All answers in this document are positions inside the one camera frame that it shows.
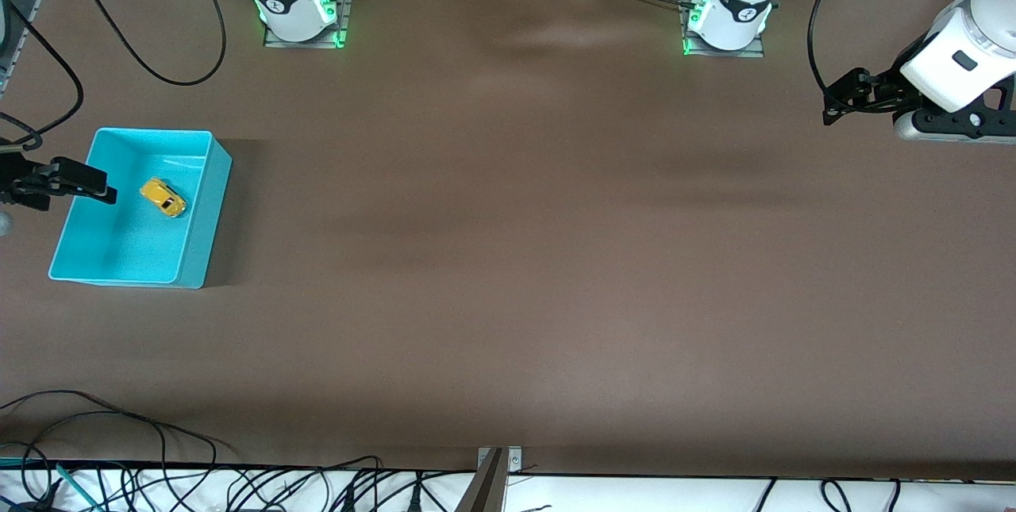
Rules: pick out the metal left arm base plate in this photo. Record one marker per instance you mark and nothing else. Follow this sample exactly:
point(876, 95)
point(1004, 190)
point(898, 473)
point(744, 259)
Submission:
point(690, 48)

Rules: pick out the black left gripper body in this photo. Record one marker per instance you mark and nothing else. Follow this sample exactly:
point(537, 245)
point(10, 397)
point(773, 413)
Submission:
point(887, 87)

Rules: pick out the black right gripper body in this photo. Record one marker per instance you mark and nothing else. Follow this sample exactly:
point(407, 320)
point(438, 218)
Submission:
point(16, 179)

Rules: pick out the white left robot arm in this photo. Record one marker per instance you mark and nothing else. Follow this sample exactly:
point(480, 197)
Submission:
point(964, 51)

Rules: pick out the teal plastic bin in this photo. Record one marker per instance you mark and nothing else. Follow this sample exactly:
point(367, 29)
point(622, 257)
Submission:
point(135, 250)

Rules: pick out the grey aluminium bar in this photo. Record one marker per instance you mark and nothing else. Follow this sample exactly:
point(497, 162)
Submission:
point(484, 488)

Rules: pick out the teal thin tool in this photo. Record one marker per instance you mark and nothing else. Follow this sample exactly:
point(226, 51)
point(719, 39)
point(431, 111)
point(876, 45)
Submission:
point(75, 486)

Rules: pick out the yellow toy beetle car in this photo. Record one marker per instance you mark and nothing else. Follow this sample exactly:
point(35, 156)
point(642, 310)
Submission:
point(163, 196)

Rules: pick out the small metal bracket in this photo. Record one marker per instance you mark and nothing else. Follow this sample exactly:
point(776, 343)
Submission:
point(514, 460)

